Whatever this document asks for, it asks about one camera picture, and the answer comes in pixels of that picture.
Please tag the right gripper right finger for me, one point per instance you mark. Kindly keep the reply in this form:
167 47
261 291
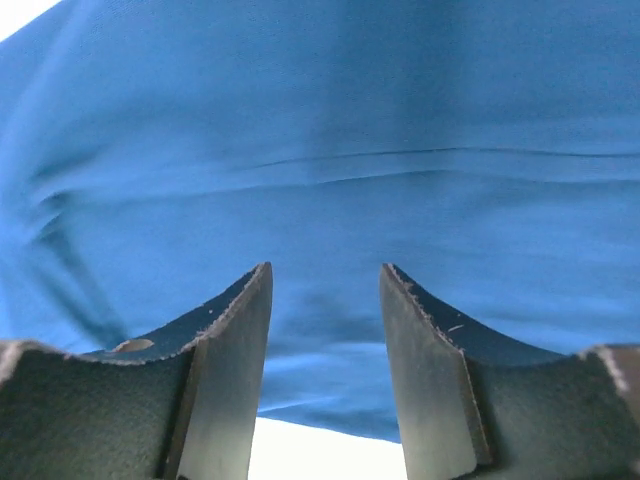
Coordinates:
473 403

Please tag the blue t shirt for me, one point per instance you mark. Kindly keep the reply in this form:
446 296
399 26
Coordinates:
154 151

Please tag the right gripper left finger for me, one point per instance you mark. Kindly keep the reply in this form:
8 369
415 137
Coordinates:
179 402

